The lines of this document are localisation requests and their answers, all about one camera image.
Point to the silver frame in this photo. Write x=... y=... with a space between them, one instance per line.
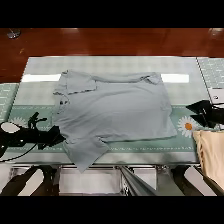
x=135 y=185

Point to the grey-blue polo shirt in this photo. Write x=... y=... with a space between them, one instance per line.
x=120 y=106

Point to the beige garment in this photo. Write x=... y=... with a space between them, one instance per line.
x=211 y=150

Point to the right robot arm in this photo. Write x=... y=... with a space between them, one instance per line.
x=206 y=111

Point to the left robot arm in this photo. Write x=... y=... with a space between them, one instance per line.
x=20 y=136

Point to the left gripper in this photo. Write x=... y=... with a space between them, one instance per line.
x=51 y=136

